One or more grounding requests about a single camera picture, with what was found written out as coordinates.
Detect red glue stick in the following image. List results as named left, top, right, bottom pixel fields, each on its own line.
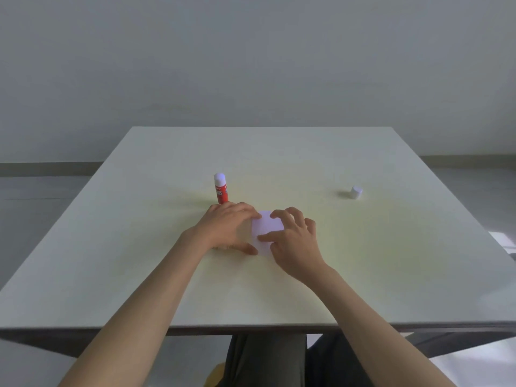
left=214, top=172, right=230, bottom=205

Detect person's left hand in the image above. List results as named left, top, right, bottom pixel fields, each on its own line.
left=183, top=202, right=263, bottom=256

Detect dark green trousers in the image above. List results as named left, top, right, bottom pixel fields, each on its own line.
left=218, top=333, right=375, bottom=387

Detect person's left forearm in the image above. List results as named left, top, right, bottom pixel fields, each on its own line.
left=58, top=231, right=212, bottom=387

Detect person's right hand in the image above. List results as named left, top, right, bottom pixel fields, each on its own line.
left=257, top=207, right=336, bottom=284

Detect yellow seat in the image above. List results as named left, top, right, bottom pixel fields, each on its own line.
left=207, top=362, right=227, bottom=387

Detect dark table frame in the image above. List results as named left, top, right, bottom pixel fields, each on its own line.
left=0, top=323, right=516, bottom=359

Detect person's right forearm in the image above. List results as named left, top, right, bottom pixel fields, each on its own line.
left=300, top=267, right=457, bottom=387

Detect pale square paper sheet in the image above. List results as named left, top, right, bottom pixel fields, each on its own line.
left=251, top=210, right=285, bottom=257

